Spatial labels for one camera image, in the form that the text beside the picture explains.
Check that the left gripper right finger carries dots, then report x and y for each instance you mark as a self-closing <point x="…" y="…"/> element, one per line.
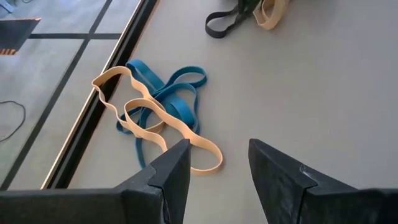
<point x="295" y="199"/>

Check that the teal rubber band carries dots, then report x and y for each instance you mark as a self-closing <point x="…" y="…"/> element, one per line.
<point x="177" y="107"/>

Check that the black aluminium table frame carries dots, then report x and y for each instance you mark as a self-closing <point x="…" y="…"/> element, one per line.
<point x="93" y="115"/>

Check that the black rubber band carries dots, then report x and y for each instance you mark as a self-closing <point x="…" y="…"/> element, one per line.
<point x="217" y="35"/>

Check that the hazard striped floor mat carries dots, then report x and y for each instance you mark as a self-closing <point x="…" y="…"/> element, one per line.
<point x="15" y="34"/>

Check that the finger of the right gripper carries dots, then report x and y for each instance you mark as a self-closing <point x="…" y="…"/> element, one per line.
<point x="247" y="6"/>

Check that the tan rubber band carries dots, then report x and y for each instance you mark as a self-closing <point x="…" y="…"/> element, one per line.
<point x="174" y="119"/>
<point x="269" y="25"/>

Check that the black floor tape strip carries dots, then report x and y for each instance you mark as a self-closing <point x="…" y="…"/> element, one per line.
<point x="62" y="35"/>
<point x="58" y="93"/>

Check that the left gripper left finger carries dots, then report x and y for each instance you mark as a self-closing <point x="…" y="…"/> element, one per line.
<point x="140" y="202"/>

